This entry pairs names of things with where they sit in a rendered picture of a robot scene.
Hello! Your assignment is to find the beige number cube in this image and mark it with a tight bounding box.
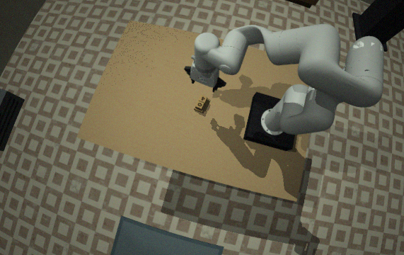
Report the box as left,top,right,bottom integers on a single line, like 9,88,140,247
199,95,207,105
195,101,204,111

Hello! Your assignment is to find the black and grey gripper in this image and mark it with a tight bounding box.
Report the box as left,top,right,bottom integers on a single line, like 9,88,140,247
184,61,226,92

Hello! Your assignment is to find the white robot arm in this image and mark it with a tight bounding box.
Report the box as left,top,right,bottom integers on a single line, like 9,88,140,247
191,24,384,135

